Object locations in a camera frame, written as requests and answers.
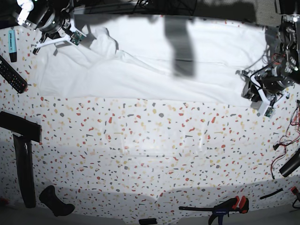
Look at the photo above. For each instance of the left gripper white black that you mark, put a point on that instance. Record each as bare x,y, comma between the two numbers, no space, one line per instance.
266,90

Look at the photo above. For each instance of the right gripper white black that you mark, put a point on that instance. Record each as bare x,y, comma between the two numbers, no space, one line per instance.
67,32

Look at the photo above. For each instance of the white T-shirt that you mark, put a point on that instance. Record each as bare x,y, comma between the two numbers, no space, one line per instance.
154,57

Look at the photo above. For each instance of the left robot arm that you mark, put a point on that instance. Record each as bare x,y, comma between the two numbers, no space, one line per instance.
285,57

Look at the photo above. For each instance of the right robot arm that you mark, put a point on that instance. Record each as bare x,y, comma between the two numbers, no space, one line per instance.
54,18

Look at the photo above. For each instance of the blue highlighter pen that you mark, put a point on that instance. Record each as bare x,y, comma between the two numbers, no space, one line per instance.
12,46

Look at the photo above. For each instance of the black remote control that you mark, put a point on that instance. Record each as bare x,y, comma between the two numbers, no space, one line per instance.
12,77

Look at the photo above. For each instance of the black cylinder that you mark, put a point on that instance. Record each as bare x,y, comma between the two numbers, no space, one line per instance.
291,165

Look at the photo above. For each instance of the small red black connector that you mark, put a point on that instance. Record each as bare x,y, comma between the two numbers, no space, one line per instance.
294,190

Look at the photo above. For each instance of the black and red bar clamp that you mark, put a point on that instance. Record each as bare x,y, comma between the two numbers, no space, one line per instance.
219,211

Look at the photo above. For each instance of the terrazzo pattern tablecloth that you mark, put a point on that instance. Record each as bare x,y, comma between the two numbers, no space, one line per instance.
133,158

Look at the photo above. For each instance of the black game controller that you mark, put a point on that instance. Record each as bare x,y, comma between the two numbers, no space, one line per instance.
48,197

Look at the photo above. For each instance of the small black box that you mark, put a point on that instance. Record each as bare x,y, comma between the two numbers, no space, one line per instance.
148,221

